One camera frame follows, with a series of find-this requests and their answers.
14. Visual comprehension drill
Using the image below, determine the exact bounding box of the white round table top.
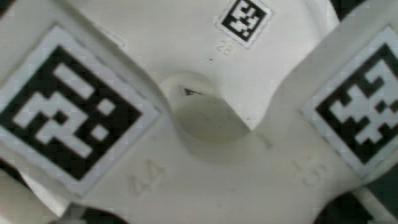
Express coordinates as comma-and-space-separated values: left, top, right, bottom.
0, 0, 398, 224

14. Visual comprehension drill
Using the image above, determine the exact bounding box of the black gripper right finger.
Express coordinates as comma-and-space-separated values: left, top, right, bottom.
313, 193, 375, 224

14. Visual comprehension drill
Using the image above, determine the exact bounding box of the white cylindrical table leg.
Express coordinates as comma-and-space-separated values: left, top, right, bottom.
160, 72, 249, 143

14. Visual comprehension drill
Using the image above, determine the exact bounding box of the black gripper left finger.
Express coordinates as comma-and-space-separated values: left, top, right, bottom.
82, 208, 128, 224

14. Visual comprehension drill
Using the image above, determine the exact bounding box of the white cross-shaped table base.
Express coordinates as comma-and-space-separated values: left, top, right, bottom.
0, 0, 398, 224

